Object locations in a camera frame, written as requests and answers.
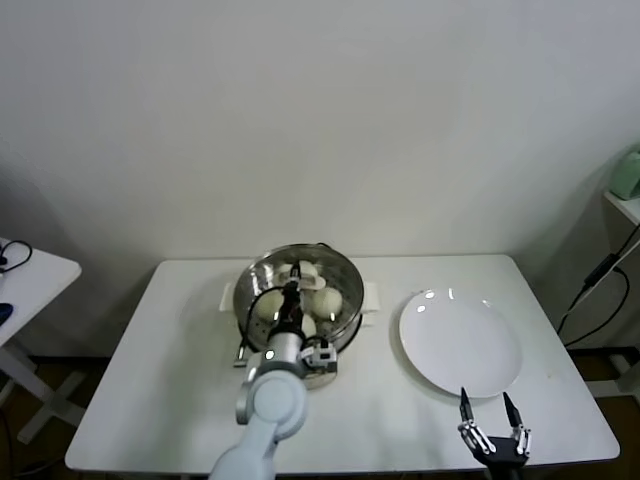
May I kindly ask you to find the steel steamer basket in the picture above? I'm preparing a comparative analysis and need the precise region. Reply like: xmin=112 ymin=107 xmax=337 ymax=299
xmin=232 ymin=243 xmax=366 ymax=354

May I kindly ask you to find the green box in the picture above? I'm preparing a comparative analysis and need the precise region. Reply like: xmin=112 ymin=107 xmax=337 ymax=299
xmin=612 ymin=147 xmax=640 ymax=201

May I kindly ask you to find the white plate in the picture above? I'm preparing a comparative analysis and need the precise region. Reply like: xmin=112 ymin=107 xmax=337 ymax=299
xmin=398 ymin=288 xmax=525 ymax=400

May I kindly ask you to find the glass pot lid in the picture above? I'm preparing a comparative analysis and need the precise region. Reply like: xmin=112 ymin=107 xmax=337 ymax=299
xmin=234 ymin=245 xmax=365 ymax=331

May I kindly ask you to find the steel steamer pot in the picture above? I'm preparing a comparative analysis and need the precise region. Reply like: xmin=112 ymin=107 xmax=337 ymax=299
xmin=218 ymin=281 xmax=384 ymax=391

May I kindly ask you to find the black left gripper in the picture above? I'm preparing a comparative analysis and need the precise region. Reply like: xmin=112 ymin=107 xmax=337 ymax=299
xmin=276 ymin=264 xmax=310 ymax=335

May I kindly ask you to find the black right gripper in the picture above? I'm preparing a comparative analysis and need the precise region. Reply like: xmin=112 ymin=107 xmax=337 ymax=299
xmin=457 ymin=386 xmax=533 ymax=466

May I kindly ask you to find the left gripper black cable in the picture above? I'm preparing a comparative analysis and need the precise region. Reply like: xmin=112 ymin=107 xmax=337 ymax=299
xmin=233 ymin=284 xmax=289 ymax=369

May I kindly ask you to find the white side table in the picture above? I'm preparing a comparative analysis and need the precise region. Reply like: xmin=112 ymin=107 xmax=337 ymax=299
xmin=0 ymin=237 xmax=84 ymax=444

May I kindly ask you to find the black cable with adapter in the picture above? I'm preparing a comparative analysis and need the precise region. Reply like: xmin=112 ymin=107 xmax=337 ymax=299
xmin=557 ymin=224 xmax=640 ymax=350

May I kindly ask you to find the thin black looped cable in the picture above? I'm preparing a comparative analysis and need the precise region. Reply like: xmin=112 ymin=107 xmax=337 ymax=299
xmin=0 ymin=239 xmax=35 ymax=274

